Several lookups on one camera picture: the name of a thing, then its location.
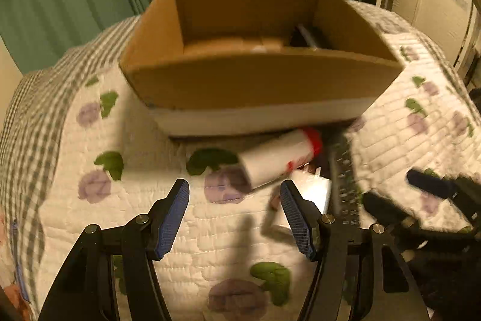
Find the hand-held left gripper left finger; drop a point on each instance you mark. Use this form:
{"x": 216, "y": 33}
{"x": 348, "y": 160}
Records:
{"x": 173, "y": 221}

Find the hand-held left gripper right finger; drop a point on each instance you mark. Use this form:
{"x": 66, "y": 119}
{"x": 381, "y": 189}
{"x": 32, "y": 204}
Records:
{"x": 297, "y": 223}

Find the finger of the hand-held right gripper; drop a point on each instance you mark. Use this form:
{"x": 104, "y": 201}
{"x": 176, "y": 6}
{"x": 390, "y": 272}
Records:
{"x": 385, "y": 210}
{"x": 432, "y": 185}

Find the dark remote control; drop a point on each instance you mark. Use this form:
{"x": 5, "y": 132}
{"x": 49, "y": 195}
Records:
{"x": 344, "y": 178}

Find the white bottle with red cap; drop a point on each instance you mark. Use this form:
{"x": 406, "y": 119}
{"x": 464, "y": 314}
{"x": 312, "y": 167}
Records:
{"x": 278, "y": 159}

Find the brown cardboard box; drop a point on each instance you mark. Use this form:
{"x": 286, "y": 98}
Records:
{"x": 255, "y": 84}

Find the small white box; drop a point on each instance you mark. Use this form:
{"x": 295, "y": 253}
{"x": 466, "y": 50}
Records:
{"x": 313, "y": 191}

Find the floral quilted blanket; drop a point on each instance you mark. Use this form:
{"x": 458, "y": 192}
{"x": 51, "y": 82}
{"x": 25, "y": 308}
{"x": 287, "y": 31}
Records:
{"x": 94, "y": 155}

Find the dark object in box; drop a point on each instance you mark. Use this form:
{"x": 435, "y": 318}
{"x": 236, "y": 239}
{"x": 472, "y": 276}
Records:
{"x": 310, "y": 36}

